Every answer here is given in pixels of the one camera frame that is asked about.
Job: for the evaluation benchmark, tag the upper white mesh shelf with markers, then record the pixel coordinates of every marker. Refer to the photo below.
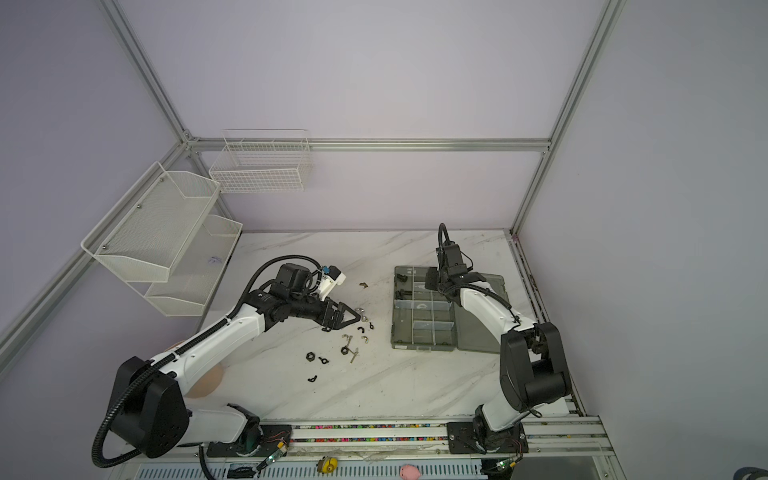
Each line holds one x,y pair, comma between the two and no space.
143,238

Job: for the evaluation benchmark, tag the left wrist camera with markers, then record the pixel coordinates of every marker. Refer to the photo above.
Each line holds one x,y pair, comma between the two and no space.
331,276

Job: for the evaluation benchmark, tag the grey plastic organizer box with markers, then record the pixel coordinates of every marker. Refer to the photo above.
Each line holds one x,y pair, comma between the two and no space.
429,322

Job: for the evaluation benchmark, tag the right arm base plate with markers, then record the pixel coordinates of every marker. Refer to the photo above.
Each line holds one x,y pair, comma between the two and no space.
469,438

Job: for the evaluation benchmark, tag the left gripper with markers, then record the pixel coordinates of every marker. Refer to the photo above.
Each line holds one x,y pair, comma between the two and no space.
336,322

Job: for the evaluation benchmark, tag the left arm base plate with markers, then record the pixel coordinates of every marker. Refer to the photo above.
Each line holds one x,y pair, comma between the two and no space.
254,442

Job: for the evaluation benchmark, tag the yellow small object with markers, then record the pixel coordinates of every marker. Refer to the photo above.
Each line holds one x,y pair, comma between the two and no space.
327,465

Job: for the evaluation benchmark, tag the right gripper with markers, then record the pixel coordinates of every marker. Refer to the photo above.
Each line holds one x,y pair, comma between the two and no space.
430,281

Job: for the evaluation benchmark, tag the pink small object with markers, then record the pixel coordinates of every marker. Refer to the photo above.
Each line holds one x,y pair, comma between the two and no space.
410,472

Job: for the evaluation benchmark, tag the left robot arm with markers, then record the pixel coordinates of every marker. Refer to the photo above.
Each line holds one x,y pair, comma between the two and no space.
147,412

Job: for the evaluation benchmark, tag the white wire basket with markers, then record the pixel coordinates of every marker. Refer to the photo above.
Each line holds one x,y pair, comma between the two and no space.
263,161

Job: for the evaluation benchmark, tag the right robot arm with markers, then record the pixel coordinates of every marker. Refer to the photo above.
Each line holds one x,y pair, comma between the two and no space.
533,368

